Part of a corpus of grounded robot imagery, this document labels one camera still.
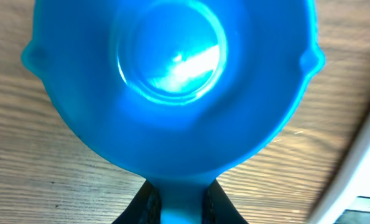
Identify white digital kitchen scale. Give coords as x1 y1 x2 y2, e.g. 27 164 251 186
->
307 114 370 224

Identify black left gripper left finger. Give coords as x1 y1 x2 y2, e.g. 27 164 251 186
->
112 181 161 224

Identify blue plastic measuring scoop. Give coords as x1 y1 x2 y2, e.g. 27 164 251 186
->
22 0 325 224

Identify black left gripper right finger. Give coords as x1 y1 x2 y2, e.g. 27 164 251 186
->
202 180 248 224

